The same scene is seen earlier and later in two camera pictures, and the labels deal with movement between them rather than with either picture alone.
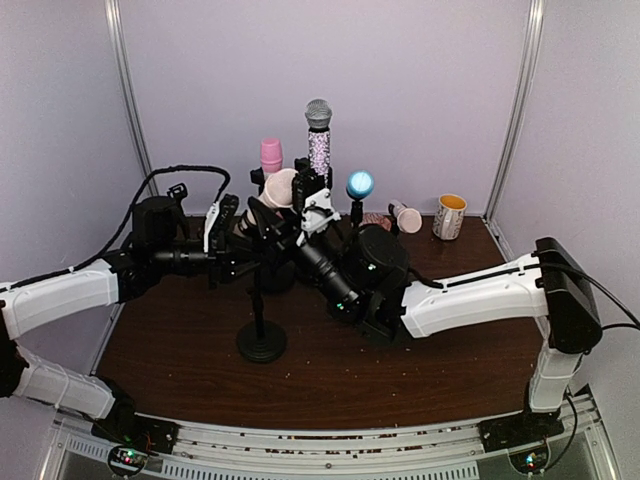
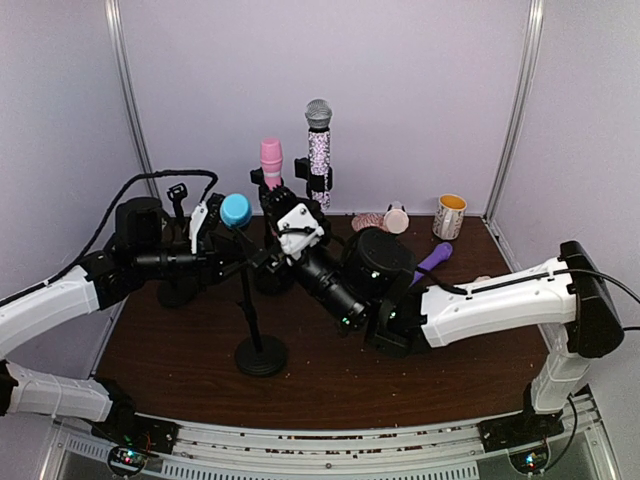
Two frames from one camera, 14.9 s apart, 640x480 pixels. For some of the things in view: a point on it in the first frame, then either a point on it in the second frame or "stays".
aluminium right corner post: x=532 y=56 stays
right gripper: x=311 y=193 → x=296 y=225
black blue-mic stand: x=356 y=214 → x=261 y=356
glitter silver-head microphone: x=319 y=115 stays
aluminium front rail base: x=565 y=443 stays
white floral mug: x=449 y=216 stays
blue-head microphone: x=360 y=184 → x=236 y=210
